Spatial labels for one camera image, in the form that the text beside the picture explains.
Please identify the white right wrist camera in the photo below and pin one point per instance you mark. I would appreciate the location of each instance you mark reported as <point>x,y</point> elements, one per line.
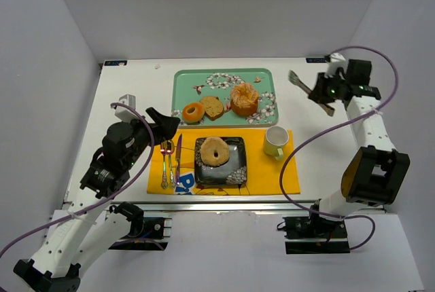
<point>336,65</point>

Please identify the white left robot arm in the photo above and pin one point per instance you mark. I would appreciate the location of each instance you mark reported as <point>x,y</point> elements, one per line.
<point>77,241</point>

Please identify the yellow placemat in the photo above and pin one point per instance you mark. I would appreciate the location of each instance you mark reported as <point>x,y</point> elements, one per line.
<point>262,170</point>

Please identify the iridescent spoon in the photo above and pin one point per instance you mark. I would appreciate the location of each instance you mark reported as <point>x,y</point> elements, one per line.
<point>170,151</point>

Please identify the blue left corner sticker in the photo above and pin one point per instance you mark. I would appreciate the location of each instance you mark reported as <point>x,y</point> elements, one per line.
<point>115,63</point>

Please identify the sugar-topped bundt cake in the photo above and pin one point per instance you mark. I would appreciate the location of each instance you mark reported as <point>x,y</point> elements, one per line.
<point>244,99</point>

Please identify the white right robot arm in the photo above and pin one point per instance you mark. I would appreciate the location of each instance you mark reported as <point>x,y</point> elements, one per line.
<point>377,171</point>

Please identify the orange donut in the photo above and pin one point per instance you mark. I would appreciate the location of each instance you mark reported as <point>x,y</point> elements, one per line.
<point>193,112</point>

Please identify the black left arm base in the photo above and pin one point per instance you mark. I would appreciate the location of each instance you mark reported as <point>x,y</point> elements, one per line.
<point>146,232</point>

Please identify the pale glazed bagel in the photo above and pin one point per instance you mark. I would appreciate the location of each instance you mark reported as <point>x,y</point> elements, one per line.
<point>214,151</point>

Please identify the silver metal tongs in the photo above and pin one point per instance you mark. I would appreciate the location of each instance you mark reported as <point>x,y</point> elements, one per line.
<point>295,80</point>

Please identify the blue right corner sticker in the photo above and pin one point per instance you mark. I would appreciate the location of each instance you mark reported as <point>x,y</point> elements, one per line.
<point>315,60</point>

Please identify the black floral square plate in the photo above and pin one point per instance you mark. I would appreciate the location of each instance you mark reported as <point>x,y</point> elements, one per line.
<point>233,172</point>

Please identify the pale yellow mug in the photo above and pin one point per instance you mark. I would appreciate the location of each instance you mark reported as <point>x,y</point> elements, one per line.
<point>275,139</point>

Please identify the brown bread slice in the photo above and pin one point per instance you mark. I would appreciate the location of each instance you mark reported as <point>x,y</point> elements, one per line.
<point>213,107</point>

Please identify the aluminium table frame rail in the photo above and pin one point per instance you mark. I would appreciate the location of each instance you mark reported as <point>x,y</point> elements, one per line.
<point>182,203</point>

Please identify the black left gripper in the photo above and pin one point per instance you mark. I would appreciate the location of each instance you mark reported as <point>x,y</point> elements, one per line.
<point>153,129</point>

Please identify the iridescent knife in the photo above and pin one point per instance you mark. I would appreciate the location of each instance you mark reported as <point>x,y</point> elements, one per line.
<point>178,159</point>

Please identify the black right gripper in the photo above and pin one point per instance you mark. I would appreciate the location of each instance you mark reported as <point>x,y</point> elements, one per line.
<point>321,89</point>

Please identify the green floral tray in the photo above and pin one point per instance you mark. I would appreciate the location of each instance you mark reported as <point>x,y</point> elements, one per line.
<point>190,86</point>

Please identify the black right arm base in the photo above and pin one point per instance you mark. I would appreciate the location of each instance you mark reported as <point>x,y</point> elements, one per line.
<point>313,235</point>

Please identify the blue corner sticker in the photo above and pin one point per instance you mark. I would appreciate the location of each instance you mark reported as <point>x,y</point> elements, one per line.
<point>115,63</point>
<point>315,60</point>

